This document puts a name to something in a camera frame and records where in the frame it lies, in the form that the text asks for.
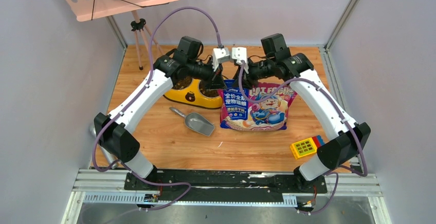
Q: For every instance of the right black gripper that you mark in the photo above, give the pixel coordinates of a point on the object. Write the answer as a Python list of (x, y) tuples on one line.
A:
[(248, 80)]

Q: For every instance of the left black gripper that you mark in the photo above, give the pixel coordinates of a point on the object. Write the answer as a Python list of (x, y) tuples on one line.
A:
[(215, 77)]

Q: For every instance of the yellow double pet bowl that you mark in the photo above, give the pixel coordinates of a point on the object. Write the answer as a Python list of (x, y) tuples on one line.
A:
[(193, 92)]

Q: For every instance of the cat food bag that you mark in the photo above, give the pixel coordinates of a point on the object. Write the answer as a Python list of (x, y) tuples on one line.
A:
[(250, 111)]

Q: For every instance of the silver metal scoop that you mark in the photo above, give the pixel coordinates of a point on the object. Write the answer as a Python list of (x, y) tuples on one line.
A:
[(196, 122)]

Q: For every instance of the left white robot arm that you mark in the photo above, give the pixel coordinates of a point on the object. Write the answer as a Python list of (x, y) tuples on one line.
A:
[(114, 130)]

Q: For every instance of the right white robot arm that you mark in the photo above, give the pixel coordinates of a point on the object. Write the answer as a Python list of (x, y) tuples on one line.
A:
[(346, 137)]

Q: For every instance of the yellow toy block calculator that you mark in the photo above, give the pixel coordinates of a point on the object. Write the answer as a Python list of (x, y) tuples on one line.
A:
[(306, 147)]

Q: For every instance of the silver toy microphone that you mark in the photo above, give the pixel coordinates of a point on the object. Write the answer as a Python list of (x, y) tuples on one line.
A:
[(108, 156)]

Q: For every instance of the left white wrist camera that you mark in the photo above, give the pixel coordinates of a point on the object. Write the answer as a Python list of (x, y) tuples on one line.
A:
[(219, 56)]

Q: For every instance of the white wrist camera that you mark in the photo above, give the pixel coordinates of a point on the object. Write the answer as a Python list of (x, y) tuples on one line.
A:
[(219, 56), (239, 57)]

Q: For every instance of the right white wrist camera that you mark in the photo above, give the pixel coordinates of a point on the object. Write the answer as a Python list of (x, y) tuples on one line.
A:
[(239, 57)]

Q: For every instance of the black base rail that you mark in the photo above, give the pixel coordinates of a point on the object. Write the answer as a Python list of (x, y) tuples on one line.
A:
[(225, 184)]

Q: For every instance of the grey slotted cable duct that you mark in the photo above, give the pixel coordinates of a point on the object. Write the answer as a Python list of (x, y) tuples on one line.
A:
[(148, 199)]

